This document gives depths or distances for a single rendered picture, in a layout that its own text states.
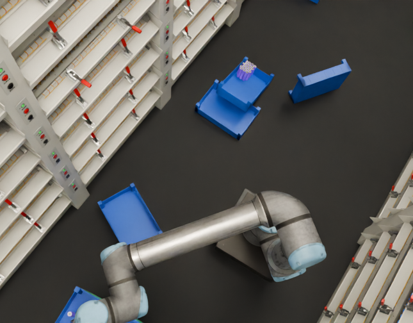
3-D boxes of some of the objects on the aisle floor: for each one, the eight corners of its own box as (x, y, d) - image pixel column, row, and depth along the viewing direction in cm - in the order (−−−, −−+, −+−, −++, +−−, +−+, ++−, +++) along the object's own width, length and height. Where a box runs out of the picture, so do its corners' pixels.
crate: (241, 66, 268) (245, 56, 261) (269, 84, 265) (275, 74, 259) (215, 92, 249) (219, 82, 243) (246, 112, 247) (251, 102, 241)
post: (89, 195, 234) (-85, -119, 69) (77, 209, 231) (-135, -83, 66) (59, 172, 236) (-179, -180, 72) (47, 186, 233) (-231, -148, 69)
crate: (258, 114, 258) (260, 107, 250) (239, 140, 251) (241, 134, 244) (214, 86, 262) (216, 78, 254) (194, 111, 255) (195, 104, 248)
